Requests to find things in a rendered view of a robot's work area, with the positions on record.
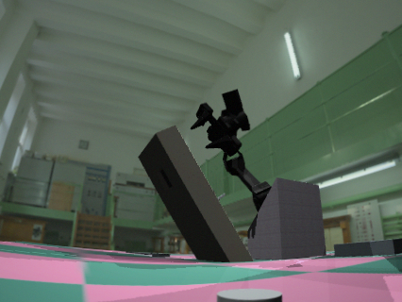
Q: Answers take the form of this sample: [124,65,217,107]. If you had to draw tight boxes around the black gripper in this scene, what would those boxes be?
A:
[191,103,243,157]

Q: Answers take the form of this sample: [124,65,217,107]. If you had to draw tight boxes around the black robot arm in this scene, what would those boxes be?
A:
[207,90,272,212]

